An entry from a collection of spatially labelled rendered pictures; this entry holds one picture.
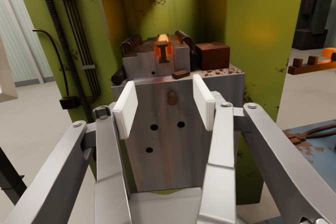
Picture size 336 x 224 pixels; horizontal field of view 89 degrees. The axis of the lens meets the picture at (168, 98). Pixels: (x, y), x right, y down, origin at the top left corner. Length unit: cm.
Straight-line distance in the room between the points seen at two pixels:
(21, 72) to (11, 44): 59
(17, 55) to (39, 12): 413
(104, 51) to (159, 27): 40
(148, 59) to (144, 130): 22
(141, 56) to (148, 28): 48
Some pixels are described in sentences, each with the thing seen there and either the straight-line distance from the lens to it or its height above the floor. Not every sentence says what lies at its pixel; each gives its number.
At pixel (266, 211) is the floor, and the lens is 133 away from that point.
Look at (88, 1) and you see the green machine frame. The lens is 70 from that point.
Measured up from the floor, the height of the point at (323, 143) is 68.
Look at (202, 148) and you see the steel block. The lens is 62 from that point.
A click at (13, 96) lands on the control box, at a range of 58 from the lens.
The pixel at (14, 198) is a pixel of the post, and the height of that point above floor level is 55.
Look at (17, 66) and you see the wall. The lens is 494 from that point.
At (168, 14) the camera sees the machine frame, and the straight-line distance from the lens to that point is 99.
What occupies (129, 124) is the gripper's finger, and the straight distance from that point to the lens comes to 16.
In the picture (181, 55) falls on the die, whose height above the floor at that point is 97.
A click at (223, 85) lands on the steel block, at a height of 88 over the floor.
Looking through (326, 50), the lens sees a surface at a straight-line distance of 69.
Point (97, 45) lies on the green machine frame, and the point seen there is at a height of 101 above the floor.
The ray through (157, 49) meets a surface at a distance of 50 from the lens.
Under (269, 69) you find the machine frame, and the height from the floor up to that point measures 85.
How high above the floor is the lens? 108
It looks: 25 degrees down
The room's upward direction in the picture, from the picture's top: 6 degrees counter-clockwise
